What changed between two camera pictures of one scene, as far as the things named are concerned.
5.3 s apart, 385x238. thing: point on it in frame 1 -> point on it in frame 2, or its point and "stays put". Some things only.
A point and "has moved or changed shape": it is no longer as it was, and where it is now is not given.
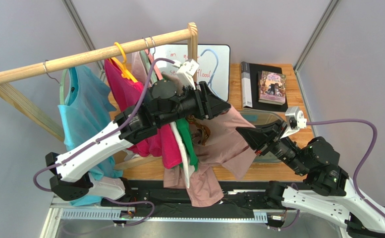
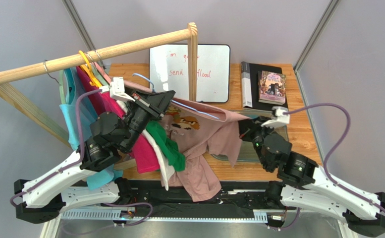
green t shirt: (185, 133) -> (176, 158)
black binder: (249, 76) stays put
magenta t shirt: (125, 94) -> (96, 99)
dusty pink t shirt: (222, 148) has moved or changed shape
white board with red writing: (213, 65) stays put
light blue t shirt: (87, 104) stays put
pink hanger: (147, 51) -> (100, 68)
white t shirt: (188, 169) -> (168, 170)
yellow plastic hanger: (126, 74) -> (94, 81)
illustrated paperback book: (271, 88) stays put
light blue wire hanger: (209, 84) has moved or changed shape
